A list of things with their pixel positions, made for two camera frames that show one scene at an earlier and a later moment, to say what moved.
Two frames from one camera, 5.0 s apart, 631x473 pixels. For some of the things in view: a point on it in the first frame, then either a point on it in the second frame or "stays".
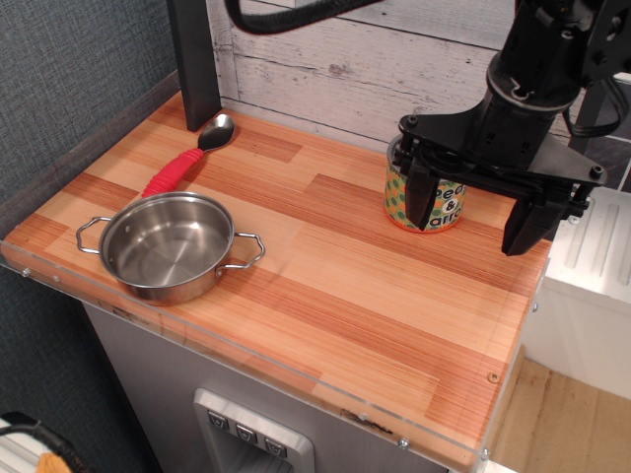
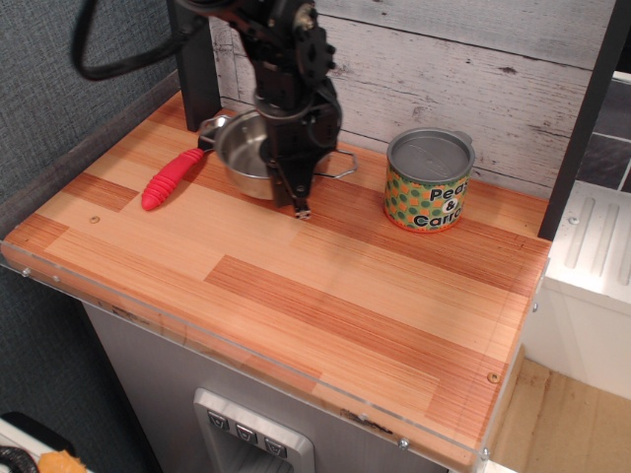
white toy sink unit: x=582 y=322 stays
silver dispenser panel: x=237 y=439 stays
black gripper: x=508 y=133 → x=302 y=129
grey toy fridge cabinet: x=162 y=372 stays
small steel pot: x=169 y=247 → x=241 y=140
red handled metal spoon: x=217 y=132 stays
